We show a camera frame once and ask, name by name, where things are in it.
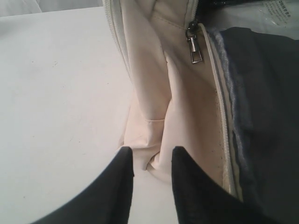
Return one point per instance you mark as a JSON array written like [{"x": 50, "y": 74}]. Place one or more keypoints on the beige duffel bag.
[{"x": 236, "y": 113}]

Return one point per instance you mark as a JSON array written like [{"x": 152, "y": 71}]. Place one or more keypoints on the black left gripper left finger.
[{"x": 105, "y": 201}]

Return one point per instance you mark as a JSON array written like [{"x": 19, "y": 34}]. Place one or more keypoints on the clear plastic packaged item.
[{"x": 277, "y": 17}]

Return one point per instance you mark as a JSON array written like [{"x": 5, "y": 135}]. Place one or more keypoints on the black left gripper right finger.
[{"x": 199, "y": 200}]

